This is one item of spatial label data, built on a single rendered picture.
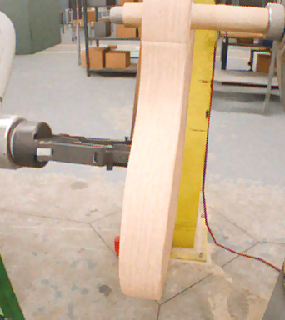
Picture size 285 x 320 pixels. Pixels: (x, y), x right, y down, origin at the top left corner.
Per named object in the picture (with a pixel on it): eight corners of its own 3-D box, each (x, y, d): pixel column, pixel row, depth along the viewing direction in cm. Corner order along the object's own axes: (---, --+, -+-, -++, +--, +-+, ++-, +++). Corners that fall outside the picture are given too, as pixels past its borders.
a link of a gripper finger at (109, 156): (102, 148, 43) (95, 151, 40) (137, 152, 42) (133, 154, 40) (101, 159, 44) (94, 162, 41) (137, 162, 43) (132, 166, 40)
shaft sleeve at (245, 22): (263, 13, 38) (268, 4, 35) (262, 37, 38) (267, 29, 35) (128, 7, 41) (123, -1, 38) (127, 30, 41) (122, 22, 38)
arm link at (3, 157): (-23, 172, 47) (9, 176, 46) (-23, 114, 45) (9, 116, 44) (8, 162, 55) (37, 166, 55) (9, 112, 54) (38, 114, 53)
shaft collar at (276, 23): (277, 12, 38) (286, -2, 34) (276, 45, 39) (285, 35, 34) (262, 10, 39) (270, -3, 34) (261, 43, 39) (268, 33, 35)
